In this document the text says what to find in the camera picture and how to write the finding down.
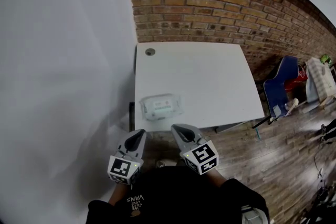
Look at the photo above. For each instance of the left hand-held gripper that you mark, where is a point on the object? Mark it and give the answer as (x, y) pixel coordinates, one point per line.
(120, 168)

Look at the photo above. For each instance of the checked cloth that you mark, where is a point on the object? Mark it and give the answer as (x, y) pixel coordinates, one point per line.
(320, 81)

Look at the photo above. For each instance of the person's right forearm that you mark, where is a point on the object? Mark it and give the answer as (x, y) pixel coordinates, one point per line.
(218, 178)

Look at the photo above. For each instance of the person's left shoe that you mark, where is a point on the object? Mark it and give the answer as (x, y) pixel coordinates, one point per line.
(160, 164)

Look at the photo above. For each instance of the person's left forearm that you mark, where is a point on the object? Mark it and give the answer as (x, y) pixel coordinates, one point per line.
(119, 194)

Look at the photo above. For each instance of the blue chair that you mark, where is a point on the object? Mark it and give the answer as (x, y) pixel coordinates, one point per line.
(278, 91)

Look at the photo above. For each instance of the teal strip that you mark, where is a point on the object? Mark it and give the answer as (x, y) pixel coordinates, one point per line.
(258, 134)

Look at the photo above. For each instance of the grey card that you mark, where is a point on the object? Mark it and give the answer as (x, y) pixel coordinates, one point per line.
(277, 110)

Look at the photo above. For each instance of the person in black shirt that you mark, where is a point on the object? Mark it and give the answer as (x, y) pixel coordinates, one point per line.
(178, 196)

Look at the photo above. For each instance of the red bag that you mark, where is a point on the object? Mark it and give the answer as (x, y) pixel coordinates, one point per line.
(296, 81)

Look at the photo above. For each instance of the white wet wipe pack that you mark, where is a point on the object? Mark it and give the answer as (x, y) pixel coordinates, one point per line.
(162, 116)

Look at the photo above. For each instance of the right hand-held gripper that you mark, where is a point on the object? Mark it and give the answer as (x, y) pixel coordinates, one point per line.
(202, 157)

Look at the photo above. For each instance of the person's shoe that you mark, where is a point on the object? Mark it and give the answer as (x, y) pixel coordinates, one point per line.
(160, 164)
(323, 133)

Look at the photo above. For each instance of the metal equipment rack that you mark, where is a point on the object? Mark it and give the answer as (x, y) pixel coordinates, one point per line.
(326, 199)

